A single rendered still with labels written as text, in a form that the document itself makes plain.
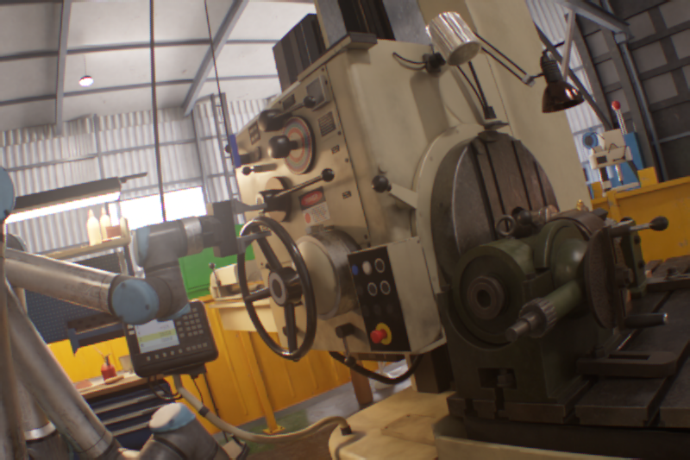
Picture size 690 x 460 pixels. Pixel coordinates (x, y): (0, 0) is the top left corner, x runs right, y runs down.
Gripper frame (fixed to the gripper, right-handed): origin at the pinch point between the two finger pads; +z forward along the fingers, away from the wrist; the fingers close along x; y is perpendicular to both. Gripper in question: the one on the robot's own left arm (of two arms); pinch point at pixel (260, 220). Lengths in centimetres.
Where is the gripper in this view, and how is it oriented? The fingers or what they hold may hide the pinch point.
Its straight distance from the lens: 123.7
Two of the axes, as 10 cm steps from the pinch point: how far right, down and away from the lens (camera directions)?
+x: 1.5, 9.8, 1.1
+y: -6.1, 0.0, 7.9
